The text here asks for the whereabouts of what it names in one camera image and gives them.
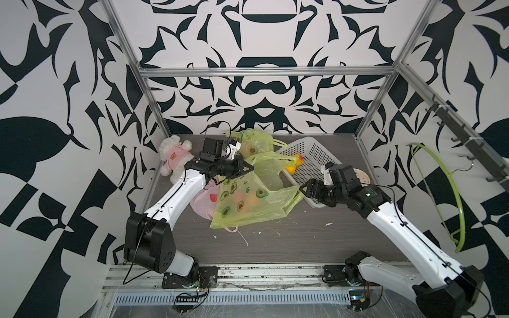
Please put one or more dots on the pink apple print plastic bag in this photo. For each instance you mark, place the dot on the pink apple print plastic bag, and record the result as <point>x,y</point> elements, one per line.
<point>207,204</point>

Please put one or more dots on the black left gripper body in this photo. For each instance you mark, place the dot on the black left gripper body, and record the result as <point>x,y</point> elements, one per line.
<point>226,169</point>

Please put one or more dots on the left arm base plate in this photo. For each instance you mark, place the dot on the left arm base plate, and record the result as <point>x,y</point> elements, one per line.
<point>199,276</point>

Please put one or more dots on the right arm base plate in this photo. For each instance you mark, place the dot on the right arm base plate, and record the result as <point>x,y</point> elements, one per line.
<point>341,275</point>

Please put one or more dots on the black wall hook rail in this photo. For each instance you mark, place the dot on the black wall hook rail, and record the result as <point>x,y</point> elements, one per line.
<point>467,137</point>

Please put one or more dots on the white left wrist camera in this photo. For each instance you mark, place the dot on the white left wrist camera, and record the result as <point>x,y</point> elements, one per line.
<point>233,147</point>

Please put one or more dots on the yellow fruit upper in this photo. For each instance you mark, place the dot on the yellow fruit upper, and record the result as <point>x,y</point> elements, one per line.
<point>299,160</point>

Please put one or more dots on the green hoop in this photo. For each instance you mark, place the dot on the green hoop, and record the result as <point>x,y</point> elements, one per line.
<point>458,237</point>

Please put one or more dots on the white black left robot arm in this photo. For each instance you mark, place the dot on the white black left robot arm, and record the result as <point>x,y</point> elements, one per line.
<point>149,241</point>

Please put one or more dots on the green circuit board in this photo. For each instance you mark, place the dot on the green circuit board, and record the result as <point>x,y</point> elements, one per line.
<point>359,301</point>

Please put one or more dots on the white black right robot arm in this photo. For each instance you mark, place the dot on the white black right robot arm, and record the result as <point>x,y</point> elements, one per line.
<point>440,286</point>

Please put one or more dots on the white plush bear pink shirt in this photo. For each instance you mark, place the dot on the white plush bear pink shirt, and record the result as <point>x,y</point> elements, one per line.
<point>174,154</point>

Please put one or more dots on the white perforated plastic basket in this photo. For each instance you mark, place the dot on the white perforated plastic basket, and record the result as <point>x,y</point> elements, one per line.
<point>315,156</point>

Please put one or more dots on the beige round perforated disc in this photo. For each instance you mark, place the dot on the beige round perforated disc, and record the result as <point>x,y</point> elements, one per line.
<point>362,176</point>

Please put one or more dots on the red peach basket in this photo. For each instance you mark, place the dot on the red peach basket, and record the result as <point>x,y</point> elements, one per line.
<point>238,196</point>

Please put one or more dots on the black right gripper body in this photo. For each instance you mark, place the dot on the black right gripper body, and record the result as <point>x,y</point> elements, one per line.
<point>324,193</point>

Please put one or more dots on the green avocado print plastic bag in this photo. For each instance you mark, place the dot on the green avocado print plastic bag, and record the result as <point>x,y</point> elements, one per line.
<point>254,142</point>

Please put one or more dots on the red yellow peach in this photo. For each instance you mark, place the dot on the red yellow peach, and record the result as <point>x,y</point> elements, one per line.
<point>254,203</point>

